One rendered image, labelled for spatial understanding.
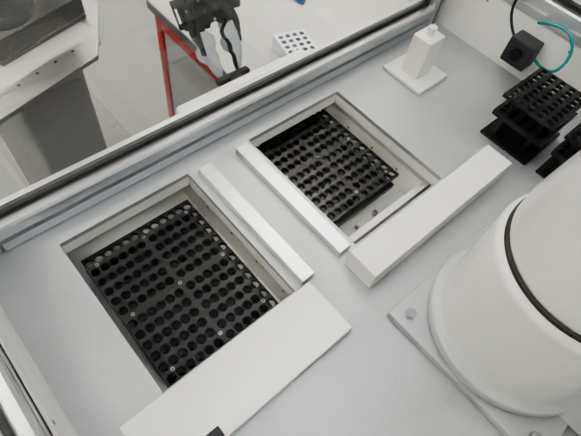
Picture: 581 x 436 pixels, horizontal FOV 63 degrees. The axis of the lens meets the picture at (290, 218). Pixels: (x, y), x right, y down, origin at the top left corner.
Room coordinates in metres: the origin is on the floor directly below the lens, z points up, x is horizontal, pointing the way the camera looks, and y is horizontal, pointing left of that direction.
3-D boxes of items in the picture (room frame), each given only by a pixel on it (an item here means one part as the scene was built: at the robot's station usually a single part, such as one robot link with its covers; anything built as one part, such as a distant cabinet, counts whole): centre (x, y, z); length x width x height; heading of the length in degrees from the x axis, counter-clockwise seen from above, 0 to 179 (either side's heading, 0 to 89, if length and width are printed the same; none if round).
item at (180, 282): (0.27, 0.13, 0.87); 0.22 x 0.18 x 0.06; 51
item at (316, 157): (0.54, -0.03, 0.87); 0.22 x 0.18 x 0.06; 51
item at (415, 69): (0.75, -0.17, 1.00); 0.09 x 0.08 x 0.10; 51
